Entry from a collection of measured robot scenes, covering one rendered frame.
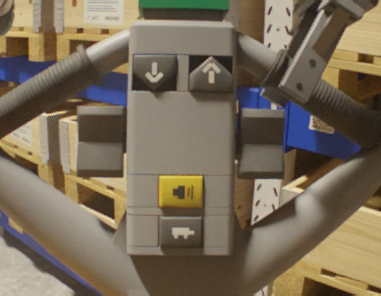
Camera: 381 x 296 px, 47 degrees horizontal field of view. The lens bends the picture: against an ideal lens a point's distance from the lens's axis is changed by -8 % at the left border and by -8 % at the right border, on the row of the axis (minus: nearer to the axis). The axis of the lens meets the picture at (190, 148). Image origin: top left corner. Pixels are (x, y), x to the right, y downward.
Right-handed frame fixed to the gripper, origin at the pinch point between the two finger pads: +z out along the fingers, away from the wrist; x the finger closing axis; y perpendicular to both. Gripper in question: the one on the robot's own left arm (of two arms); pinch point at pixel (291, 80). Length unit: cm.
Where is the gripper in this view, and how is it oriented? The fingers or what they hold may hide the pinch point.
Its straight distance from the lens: 43.5
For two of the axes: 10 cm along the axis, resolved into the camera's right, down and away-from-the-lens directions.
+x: -0.6, -0.2, 10.0
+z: -5.0, 8.6, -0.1
